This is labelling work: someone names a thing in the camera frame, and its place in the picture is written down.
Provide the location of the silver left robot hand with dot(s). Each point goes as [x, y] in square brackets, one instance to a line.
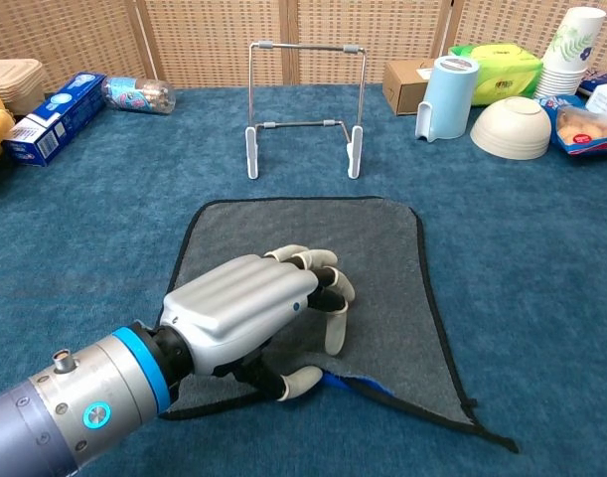
[233, 308]

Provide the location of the grey and blue cloth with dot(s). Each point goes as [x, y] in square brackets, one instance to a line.
[382, 278]

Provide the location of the metal wire stand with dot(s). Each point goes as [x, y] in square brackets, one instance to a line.
[252, 149]

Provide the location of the teal carpet table cover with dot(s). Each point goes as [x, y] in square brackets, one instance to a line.
[84, 248]

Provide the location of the clear plastic snack bottle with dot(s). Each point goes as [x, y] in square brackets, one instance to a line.
[139, 94]

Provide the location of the blue toothpaste box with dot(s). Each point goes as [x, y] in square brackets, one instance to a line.
[49, 119]

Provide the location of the wicker folding screen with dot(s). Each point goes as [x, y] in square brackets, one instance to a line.
[208, 40]

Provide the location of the brown cardboard box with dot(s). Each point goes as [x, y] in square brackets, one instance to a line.
[402, 87]

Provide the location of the light blue cylindrical mug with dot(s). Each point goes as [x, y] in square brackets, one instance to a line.
[449, 99]

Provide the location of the beige lunch box container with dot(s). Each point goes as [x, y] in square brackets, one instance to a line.
[15, 79]

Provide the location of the beige upturned bowl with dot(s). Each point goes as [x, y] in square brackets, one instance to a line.
[511, 129]

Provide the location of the green tissue pack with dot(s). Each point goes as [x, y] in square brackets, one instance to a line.
[501, 74]

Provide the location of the blue cookie snack bag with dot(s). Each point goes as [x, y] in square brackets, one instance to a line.
[581, 131]

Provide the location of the white paper cup stack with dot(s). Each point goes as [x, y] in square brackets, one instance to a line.
[566, 54]

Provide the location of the white stapler box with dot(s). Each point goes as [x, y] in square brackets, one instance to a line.
[606, 99]

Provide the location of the red blue noodle package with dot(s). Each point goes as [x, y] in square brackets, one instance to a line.
[603, 78]

